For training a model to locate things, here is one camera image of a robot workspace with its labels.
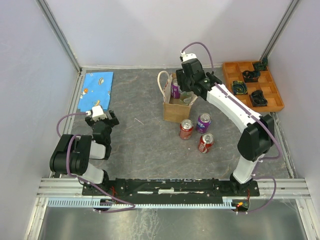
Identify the brown canvas bag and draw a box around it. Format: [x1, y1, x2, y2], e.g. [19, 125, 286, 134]
[157, 70, 198, 123]

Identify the purple soda can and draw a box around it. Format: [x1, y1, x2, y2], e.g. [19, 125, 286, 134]
[196, 113, 212, 134]
[170, 78, 180, 99]

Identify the red soda can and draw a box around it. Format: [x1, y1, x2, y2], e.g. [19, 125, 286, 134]
[198, 133, 215, 154]
[179, 119, 194, 140]

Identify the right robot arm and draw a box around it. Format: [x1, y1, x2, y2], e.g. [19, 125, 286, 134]
[176, 53, 275, 196]

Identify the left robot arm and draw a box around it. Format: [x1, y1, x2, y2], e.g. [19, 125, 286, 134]
[49, 110, 120, 195]

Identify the purple soda can in bag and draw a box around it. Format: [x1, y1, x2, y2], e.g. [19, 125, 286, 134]
[170, 78, 180, 99]

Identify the blue space-print cloth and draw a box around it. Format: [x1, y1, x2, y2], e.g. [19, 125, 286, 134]
[77, 71, 114, 112]

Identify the orange compartment tray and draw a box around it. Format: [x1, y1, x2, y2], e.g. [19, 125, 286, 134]
[222, 61, 285, 113]

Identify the blue-green rolled sock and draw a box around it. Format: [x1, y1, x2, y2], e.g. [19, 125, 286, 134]
[231, 80, 248, 95]

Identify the black rolled sock upper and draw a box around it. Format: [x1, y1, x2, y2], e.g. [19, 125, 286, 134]
[242, 70, 261, 83]

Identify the black rolled sock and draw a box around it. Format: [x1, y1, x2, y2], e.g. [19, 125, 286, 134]
[250, 89, 268, 107]
[242, 70, 261, 83]

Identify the blue-green rolled sock corner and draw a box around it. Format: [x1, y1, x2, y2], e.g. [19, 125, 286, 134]
[252, 61, 268, 72]

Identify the black rolled sock lower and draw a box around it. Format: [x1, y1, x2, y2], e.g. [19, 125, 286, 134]
[250, 89, 268, 107]

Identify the dark green sock outside tray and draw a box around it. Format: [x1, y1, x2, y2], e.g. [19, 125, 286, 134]
[261, 56, 268, 66]

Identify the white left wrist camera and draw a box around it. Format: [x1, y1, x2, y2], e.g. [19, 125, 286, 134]
[85, 105, 107, 121]

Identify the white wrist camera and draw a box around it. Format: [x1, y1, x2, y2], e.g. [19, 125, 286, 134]
[180, 51, 197, 63]
[85, 105, 107, 121]

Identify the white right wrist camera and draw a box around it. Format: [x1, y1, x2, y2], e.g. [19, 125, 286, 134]
[180, 51, 197, 63]

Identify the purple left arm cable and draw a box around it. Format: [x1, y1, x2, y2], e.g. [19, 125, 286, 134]
[55, 111, 136, 214]

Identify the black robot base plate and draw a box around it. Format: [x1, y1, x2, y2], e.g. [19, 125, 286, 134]
[98, 178, 260, 205]

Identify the aluminium frame rail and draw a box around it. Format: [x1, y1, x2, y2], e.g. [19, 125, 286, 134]
[36, 178, 311, 199]

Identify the blue slotted cable duct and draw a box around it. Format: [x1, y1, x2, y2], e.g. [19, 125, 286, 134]
[47, 197, 235, 209]

